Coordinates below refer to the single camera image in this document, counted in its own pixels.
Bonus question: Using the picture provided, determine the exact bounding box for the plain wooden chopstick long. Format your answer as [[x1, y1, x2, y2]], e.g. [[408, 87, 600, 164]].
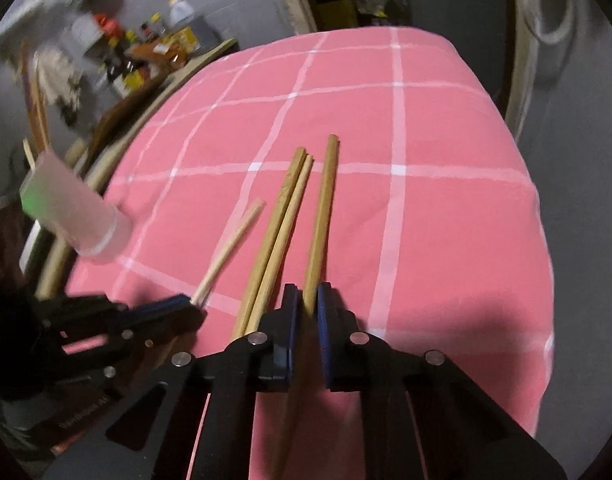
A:
[[231, 148, 306, 340]]

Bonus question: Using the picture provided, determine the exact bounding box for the large oil jug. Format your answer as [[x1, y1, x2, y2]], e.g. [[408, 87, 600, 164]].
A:
[[169, 0, 220, 55]]

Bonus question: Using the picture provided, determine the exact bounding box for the plain wooden chopstick thin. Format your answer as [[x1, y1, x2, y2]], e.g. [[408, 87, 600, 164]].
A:
[[244, 155, 313, 335]]

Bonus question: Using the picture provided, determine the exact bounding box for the white hose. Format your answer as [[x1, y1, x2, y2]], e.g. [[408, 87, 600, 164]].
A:
[[522, 0, 579, 47]]

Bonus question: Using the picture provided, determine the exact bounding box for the white plastic utensil holder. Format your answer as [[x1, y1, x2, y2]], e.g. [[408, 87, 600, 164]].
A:
[[20, 148, 132, 263]]

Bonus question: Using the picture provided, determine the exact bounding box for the black cabinet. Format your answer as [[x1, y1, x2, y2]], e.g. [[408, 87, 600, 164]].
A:
[[406, 0, 513, 100]]

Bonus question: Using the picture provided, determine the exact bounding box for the hanging cloth towel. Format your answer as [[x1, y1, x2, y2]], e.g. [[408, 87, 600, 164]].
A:
[[34, 46, 82, 113]]

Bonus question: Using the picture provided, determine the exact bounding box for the dark soy sauce bottle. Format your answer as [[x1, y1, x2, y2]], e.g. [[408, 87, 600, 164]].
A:
[[108, 37, 146, 91]]

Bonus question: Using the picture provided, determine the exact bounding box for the pink checked tablecloth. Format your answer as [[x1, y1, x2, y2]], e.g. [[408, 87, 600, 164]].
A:
[[67, 27, 554, 479]]

